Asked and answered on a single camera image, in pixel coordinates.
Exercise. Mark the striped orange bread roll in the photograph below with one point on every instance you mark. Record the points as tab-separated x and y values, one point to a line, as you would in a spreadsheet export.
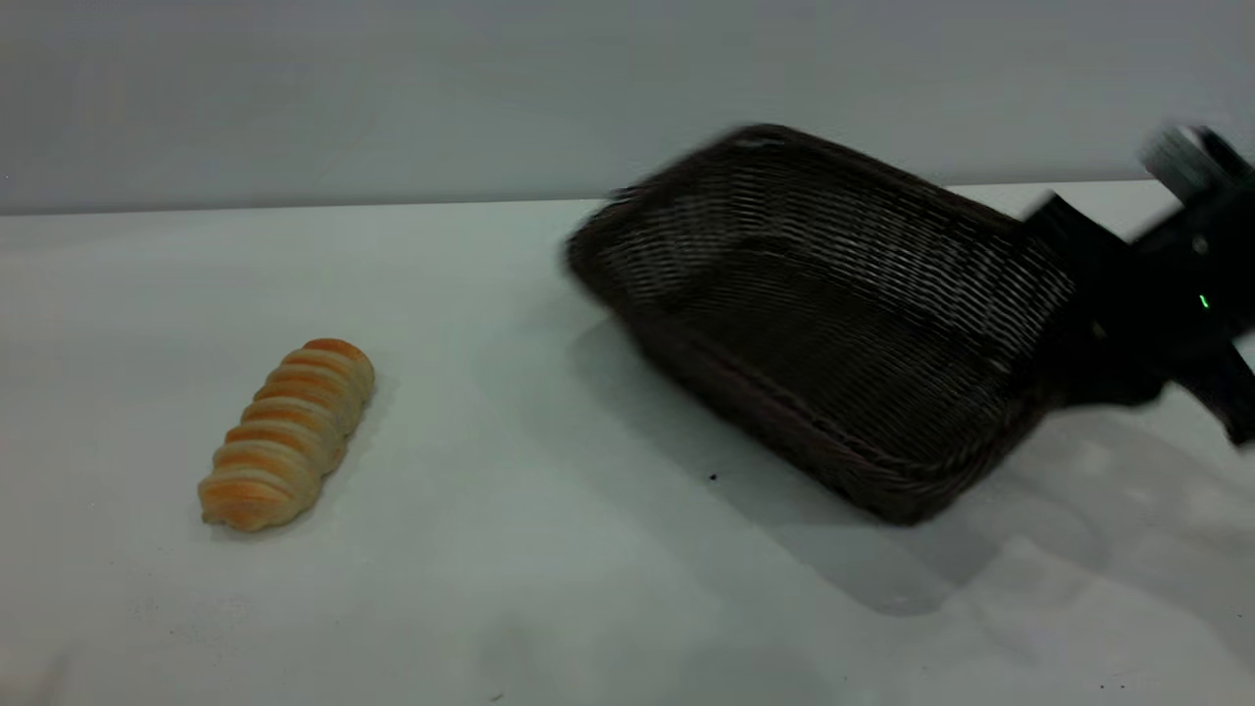
289	431

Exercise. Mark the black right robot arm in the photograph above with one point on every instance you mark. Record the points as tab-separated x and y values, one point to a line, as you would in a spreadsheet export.
1201	162

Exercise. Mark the dark brown woven basket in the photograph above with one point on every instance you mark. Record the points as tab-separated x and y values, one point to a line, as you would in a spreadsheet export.
833	324

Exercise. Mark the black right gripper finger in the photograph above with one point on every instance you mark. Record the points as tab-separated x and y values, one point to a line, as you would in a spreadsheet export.
1064	235

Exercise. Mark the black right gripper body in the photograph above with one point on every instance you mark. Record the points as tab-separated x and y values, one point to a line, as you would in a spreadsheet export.
1137	324

